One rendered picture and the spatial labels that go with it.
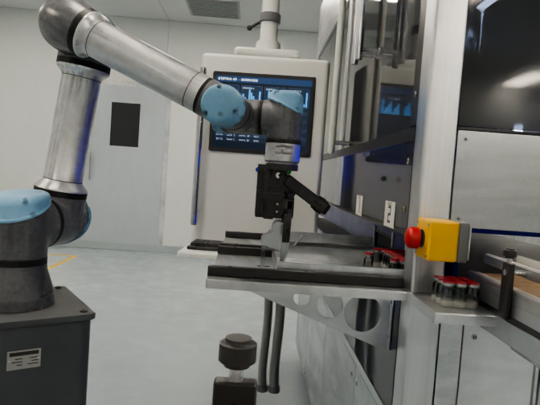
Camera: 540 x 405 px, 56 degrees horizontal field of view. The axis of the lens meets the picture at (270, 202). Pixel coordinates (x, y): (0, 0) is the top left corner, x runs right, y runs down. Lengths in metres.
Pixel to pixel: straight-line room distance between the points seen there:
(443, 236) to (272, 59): 1.26
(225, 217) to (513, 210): 1.20
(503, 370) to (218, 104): 0.76
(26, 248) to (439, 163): 0.82
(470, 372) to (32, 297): 0.88
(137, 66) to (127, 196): 5.74
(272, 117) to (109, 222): 5.83
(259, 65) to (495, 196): 1.20
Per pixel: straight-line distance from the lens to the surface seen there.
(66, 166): 1.21
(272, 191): 1.08
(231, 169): 1.99
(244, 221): 1.99
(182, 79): 0.98
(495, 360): 1.14
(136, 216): 6.71
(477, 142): 1.06
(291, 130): 1.06
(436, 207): 1.03
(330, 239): 1.66
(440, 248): 0.94
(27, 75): 7.23
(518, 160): 1.09
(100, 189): 6.81
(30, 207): 1.10
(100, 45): 1.06
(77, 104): 1.21
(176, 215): 6.63
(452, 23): 1.08
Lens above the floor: 1.09
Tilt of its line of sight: 3 degrees down
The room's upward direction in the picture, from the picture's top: 4 degrees clockwise
